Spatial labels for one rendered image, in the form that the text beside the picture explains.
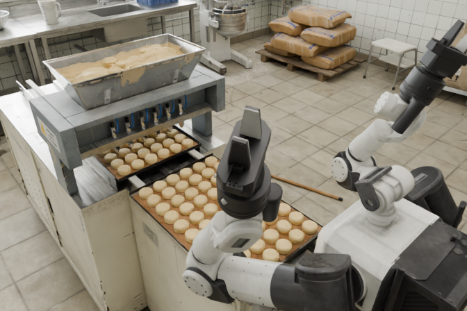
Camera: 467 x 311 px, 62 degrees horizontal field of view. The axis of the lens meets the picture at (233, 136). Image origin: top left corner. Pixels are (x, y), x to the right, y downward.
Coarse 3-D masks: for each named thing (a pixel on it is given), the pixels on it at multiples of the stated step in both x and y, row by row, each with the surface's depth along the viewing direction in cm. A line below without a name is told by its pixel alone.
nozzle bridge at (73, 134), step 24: (192, 72) 175; (48, 96) 153; (144, 96) 153; (168, 96) 154; (192, 96) 174; (216, 96) 172; (48, 120) 137; (72, 120) 136; (96, 120) 137; (120, 120) 154; (168, 120) 164; (192, 120) 197; (48, 144) 151; (72, 144) 135; (96, 144) 147; (120, 144) 152; (72, 168) 138; (72, 192) 154
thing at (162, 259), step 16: (160, 176) 165; (128, 192) 158; (144, 224) 156; (144, 240) 163; (160, 240) 148; (144, 256) 171; (160, 256) 154; (176, 256) 141; (144, 272) 180; (160, 272) 161; (176, 272) 147; (160, 288) 169; (176, 288) 153; (160, 304) 178; (176, 304) 160; (192, 304) 145; (208, 304) 133; (224, 304) 122; (240, 304) 115
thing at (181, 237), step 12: (192, 168) 159; (180, 180) 152; (204, 180) 152; (156, 192) 146; (180, 192) 146; (144, 204) 140; (192, 204) 140; (216, 204) 140; (156, 216) 135; (180, 216) 135; (204, 216) 135; (288, 216) 135; (168, 228) 130; (276, 228) 130; (300, 228) 130; (180, 240) 125
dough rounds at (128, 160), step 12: (168, 132) 180; (144, 144) 174; (156, 144) 171; (168, 144) 172; (180, 144) 175; (192, 144) 174; (96, 156) 167; (108, 156) 163; (120, 156) 166; (132, 156) 163; (144, 156) 165; (156, 156) 164; (168, 156) 167; (108, 168) 159; (120, 168) 156; (132, 168) 159
